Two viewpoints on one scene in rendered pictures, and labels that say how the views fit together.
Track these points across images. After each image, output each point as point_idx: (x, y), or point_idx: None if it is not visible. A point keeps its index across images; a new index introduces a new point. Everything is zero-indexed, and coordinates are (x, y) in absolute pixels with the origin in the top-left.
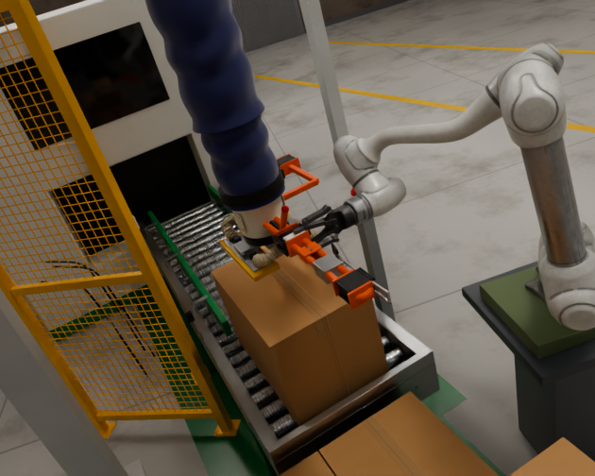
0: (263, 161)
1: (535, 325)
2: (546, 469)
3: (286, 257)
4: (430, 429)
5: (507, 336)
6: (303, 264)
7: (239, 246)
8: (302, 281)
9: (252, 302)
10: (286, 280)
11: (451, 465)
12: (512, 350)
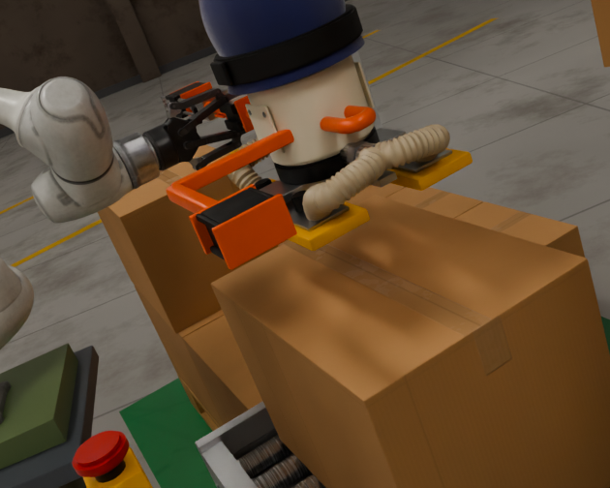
0: None
1: (45, 366)
2: (145, 200)
3: (369, 318)
4: (250, 381)
5: (85, 382)
6: (324, 306)
7: (387, 132)
8: (326, 275)
9: (425, 228)
10: (361, 273)
11: (240, 355)
12: (94, 384)
